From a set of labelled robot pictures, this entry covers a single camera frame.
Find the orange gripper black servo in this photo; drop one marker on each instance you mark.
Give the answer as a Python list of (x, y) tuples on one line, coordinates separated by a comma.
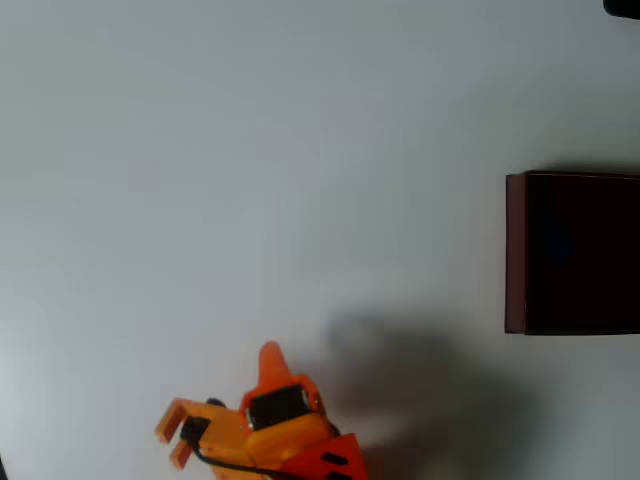
[(276, 411)]

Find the dark brown box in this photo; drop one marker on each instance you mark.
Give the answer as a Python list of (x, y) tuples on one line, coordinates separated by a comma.
[(575, 255)]

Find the black object at table edge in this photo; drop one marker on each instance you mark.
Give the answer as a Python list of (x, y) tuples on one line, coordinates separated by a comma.
[(622, 7)]

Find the orange camera mount bracket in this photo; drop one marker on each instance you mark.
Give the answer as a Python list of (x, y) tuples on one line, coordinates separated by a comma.
[(220, 425)]

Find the small black camera module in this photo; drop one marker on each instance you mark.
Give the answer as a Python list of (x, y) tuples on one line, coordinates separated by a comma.
[(195, 429)]

